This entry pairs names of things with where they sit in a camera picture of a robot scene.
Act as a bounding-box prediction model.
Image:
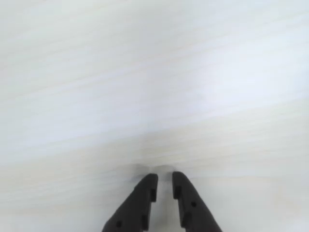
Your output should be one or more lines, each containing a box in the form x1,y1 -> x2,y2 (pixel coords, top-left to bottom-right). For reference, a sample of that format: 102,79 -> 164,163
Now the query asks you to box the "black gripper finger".
172,171 -> 223,232
101,173 -> 159,232

